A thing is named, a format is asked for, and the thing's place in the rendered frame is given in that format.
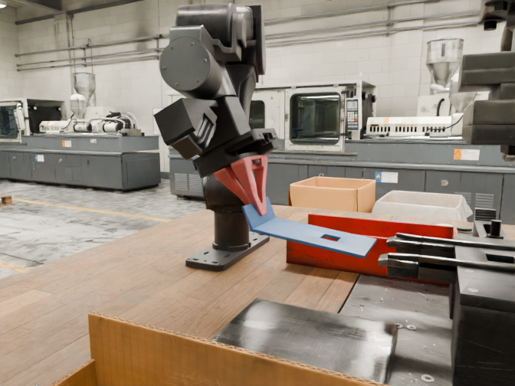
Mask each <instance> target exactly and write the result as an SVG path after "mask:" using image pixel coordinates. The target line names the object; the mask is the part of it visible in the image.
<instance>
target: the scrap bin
mask: <svg viewBox="0 0 515 386"><path fill-rule="evenodd" d="M308 224H311V225H315V226H318V227H325V228H329V229H332V230H336V231H342V232H346V233H350V234H357V235H360V236H364V237H371V238H375V239H376V243H375V244H374V246H373V247H372V249H371V250H370V252H369V253H368V254H367V255H366V257H365V259H362V258H358V257H353V256H350V255H345V254H340V253H337V252H333V251H330V250H324V249H320V248H317V247H311V246H308V245H305V244H299V243H295V242H292V241H288V240H287V258H286V263H292V264H297V265H303V266H309V267H318V268H323V269H329V270H339V271H345V272H350V273H360V274H365V275H371V276H381V277H386V278H392V279H397V280H407V281H413V282H418V283H428V284H434V285H439V286H450V283H441V282H435V281H430V280H420V279H411V278H400V277H390V276H387V275H386V273H387V267H379V265H378V259H379V256H380V255H381V254H387V253H395V247H388V246H387V243H386V242H387V240H388V239H389V237H394V236H396V233H403V234H413V235H418V236H423V237H438V238H446V239H454V234H455V235H458V231H457V227H452V226H443V225H434V224H418V223H409V222H400V221H384V220H375V219H366V218H350V217H341V216H332V215H324V214H308Z"/></svg>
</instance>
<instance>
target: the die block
mask: <svg viewBox="0 0 515 386"><path fill-rule="evenodd" d="M448 298H449V318H450V319H453V327H452V337H451V376H452V386H515V313H511V312H502V311H497V310H492V309H484V308H478V307H473V306H465V305H460V304H459V299H458V285H457V276H456V284H451V283H450V287H449V297H448Z"/></svg>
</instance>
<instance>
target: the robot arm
mask: <svg viewBox="0 0 515 386"><path fill-rule="evenodd" d="M249 40H256V41H249ZM159 71H160V74H161V76H162V78H163V80H164V81H165V82H166V84H167V85H169V86H170V87H171V88H172V89H174V90H176V91H177V92H179V93H180V94H182V95H183V96H184V97H186V98H180V99H178V100H177V101H175V102H174V103H172V104H170V105H168V106H167V107H166V108H164V109H162V110H160V111H159V112H158V113H156V114H154V115H153V116H154V118H155V121H156V124H157V126H158V128H159V131H160V133H161V136H162V139H163V141H164V143H165V144H166V145H167V146H169V145H171V146H172V147H173V148H174V149H175V150H176V151H177V152H178V153H179V154H180V155H181V156H182V157H183V158H184V159H186V160H188V159H190V158H191V157H193V156H195V155H198V156H199V157H198V158H196V159H193V160H192V165H193V167H194V170H195V171H198V174H199V176H200V178H204V181H203V195H204V199H205V206H206V210H211V211H214V237H215V239H214V240H213V241H212V245H211V246H210V247H207V248H205V249H204V250H201V251H199V252H198V253H196V254H194V255H192V256H190V257H188V258H186V259H185V265H186V266H187V267H194V268H199V269H203V270H211V271H216V272H221V271H224V270H226V269H228V268H229V267H230V266H232V265H234V264H235V263H237V262H238V261H239V260H241V259H243V258H244V257H246V256H247V255H248V254H250V253H252V252H253V251H255V250H256V249H258V248H259V247H261V246H263V245H264V244H266V243H267V242H268V241H270V236H267V235H263V234H258V233H252V232H249V226H248V223H247V220H246V218H245V216H244V212H243V211H242V208H241V207H243V206H245V205H247V204H250V203H252V204H253V206H254V207H255V208H256V210H257V212H258V213H259V215H260V216H262V215H264V214H266V213H267V208H266V195H265V185H266V176H267V155H265V154H267V153H269V152H271V151H273V150H275V149H278V148H279V145H278V144H277V140H276V139H277V138H278V136H277V134H276V131H275V129H274V128H269V129H253V130H251V128H250V126H249V124H248V123H249V113H250V105H251V98H252V95H253V92H254V89H255V88H256V83H259V75H265V72H266V45H265V35H264V15H263V6H262V5H244V7H237V5H236V4H233V3H225V4H207V5H180V6H179V7H178V10H177V14H176V18H175V26H170V28H169V44H168V45H167V46H166V47H165V49H164V50H163V52H162V54H161V56H160V59H159ZM252 171H254V175H253V172H252ZM254 176H255V178H254Z"/></svg>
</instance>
